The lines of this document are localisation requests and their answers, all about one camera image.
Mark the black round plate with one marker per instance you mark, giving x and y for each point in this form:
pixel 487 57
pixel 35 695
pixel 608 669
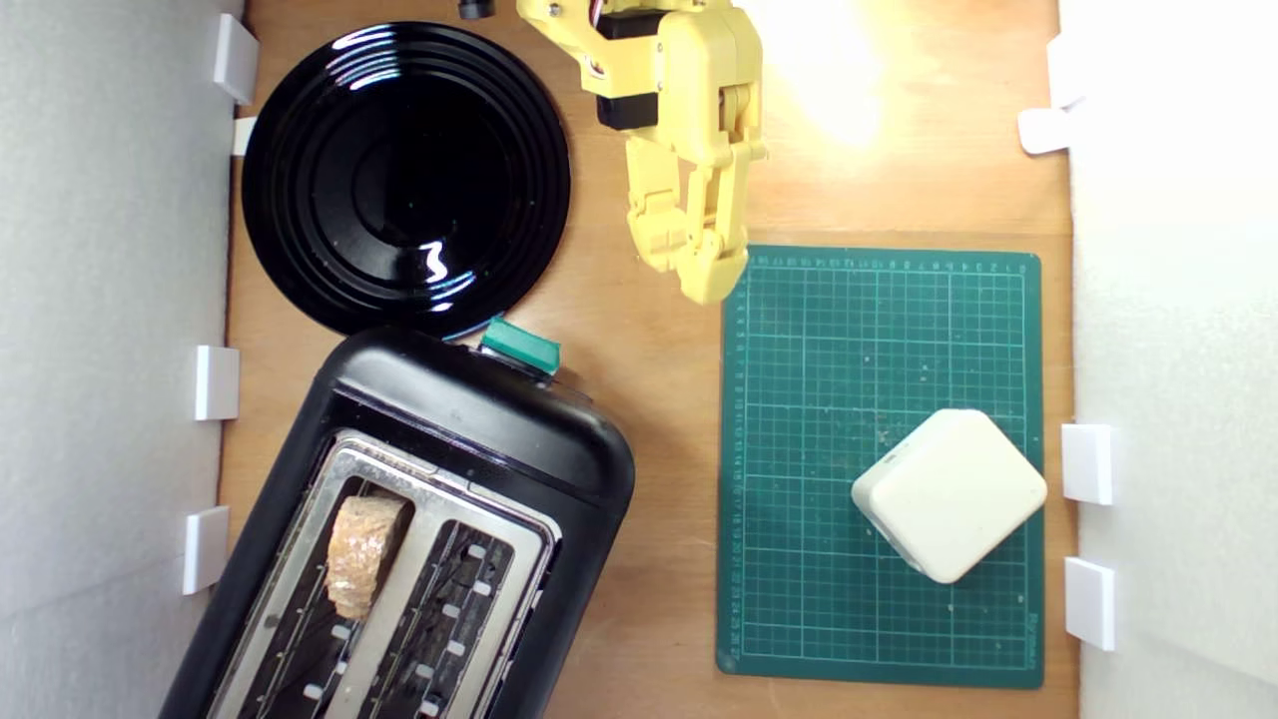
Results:
pixel 399 180

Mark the black two-slot toaster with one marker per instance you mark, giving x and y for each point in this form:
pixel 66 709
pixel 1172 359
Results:
pixel 479 419

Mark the white square block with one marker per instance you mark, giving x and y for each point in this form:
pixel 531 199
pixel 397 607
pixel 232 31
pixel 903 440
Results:
pixel 949 494

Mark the white wall clip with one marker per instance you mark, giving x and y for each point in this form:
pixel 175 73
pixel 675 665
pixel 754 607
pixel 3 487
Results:
pixel 217 382
pixel 1088 464
pixel 236 58
pixel 207 549
pixel 1090 604
pixel 244 136
pixel 1043 130

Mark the brown bread slice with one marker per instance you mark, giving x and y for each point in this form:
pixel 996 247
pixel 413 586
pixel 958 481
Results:
pixel 361 549

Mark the green toaster lever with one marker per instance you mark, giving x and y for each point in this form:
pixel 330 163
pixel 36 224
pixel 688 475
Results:
pixel 519 346

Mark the green cutting mat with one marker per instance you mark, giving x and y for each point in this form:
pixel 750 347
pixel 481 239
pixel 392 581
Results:
pixel 799 449

